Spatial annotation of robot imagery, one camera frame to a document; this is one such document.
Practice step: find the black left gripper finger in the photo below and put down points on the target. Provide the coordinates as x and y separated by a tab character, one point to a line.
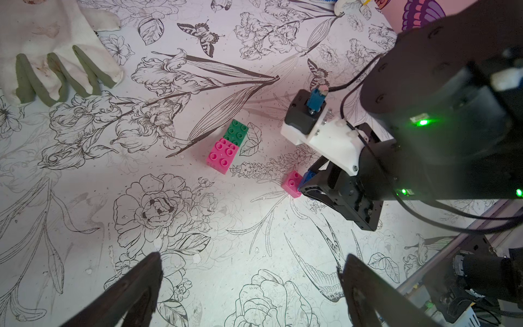
131	300

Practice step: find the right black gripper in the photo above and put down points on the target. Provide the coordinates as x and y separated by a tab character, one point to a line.
383	164

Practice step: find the blue lego brick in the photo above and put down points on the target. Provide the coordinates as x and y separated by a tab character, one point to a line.
307	177

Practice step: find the pink lego brick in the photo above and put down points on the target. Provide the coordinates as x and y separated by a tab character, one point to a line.
222	155
291	184

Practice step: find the green lego brick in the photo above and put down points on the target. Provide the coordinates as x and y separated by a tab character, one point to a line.
236	132

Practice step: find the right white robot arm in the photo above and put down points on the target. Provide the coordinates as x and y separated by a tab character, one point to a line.
450	94

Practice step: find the white green garden glove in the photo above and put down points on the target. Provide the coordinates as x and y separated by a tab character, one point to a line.
50	47

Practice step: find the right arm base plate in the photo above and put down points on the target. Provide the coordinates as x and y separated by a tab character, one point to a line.
473	273

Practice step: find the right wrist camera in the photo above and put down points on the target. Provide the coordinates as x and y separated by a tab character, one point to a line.
324	132

